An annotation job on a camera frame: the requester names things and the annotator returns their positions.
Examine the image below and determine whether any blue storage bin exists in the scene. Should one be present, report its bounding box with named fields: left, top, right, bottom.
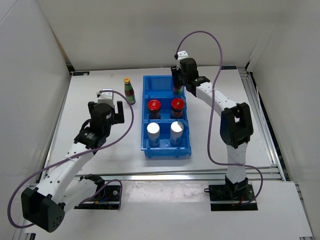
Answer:
left=140, top=119, right=192, bottom=158
left=141, top=96, right=189, bottom=123
left=142, top=75, right=186, bottom=99

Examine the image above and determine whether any aluminium rail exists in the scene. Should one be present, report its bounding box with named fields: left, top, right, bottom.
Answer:
left=238, top=68, right=290, bottom=181
left=99, top=165, right=286, bottom=182
left=12, top=183, right=36, bottom=240

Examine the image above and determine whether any blue far storage bin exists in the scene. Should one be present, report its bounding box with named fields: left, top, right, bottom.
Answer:
left=142, top=75, right=186, bottom=99

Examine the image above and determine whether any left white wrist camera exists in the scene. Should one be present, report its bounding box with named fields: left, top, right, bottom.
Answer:
left=96, top=89, right=114, bottom=108

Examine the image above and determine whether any aluminium front rail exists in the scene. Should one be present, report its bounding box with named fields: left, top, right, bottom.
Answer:
left=99, top=165, right=286, bottom=182

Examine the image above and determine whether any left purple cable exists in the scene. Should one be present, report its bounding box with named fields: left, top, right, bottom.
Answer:
left=7, top=89, right=135, bottom=229

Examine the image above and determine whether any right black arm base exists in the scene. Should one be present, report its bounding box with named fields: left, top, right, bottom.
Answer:
left=203, top=184, right=258, bottom=212

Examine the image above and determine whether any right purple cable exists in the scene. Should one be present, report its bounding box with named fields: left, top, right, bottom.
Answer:
left=173, top=30, right=263, bottom=206

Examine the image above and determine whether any blue middle storage bin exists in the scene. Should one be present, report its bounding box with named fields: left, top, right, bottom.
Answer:
left=141, top=96, right=189, bottom=123

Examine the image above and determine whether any purple cable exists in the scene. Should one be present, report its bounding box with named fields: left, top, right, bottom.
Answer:
left=173, top=30, right=263, bottom=206
left=7, top=89, right=135, bottom=229

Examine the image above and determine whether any aluminium right rail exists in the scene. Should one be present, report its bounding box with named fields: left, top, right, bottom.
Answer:
left=238, top=68, right=290, bottom=181

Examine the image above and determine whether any yellow-capped sauce bottle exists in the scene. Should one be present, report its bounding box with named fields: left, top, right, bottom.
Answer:
left=123, top=77, right=136, bottom=105
left=173, top=86, right=184, bottom=95

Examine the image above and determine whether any silver-lid bead jar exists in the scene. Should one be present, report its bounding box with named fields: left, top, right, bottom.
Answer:
left=146, top=122, right=160, bottom=147
left=169, top=121, right=184, bottom=146

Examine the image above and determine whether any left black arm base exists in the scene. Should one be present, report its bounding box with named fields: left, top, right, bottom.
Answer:
left=74, top=174, right=123, bottom=210

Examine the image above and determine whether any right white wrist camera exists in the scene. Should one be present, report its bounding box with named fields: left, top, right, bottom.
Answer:
left=174, top=50, right=189, bottom=70

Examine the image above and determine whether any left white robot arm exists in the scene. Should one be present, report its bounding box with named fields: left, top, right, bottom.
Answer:
left=21, top=101, right=125, bottom=233

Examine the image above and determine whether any blue near storage bin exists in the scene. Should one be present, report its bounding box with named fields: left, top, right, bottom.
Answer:
left=140, top=119, right=192, bottom=158

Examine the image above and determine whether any aluminium left rail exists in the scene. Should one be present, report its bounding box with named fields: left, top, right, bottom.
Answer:
left=12, top=183, right=36, bottom=240

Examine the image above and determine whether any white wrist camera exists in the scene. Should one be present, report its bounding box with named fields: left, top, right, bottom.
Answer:
left=96, top=89, right=114, bottom=108
left=174, top=50, right=189, bottom=70

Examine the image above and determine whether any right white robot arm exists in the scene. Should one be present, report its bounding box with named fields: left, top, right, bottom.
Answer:
left=171, top=52, right=254, bottom=200

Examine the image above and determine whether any red-lid chili jar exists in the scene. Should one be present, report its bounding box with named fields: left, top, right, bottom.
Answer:
left=147, top=99, right=161, bottom=119
left=170, top=98, right=185, bottom=119

